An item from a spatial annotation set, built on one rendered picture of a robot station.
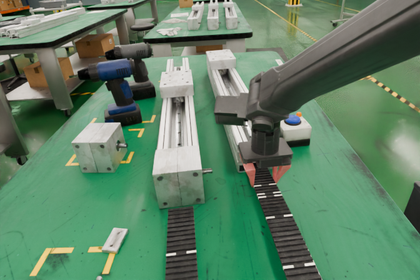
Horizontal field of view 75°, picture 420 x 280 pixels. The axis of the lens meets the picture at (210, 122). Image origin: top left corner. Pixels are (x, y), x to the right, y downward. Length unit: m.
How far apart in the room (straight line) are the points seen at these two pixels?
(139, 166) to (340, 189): 0.50
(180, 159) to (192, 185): 0.06
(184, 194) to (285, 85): 0.34
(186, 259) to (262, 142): 0.25
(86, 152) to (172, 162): 0.26
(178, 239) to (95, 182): 0.31
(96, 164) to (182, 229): 0.33
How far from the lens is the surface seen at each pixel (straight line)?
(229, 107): 0.52
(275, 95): 0.40
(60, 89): 3.07
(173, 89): 0.92
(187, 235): 0.53
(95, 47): 4.47
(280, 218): 0.56
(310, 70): 0.34
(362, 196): 0.69
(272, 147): 0.56
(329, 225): 0.61
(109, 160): 0.75
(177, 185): 0.59
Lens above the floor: 1.22
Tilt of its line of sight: 29 degrees down
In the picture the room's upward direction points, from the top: 4 degrees counter-clockwise
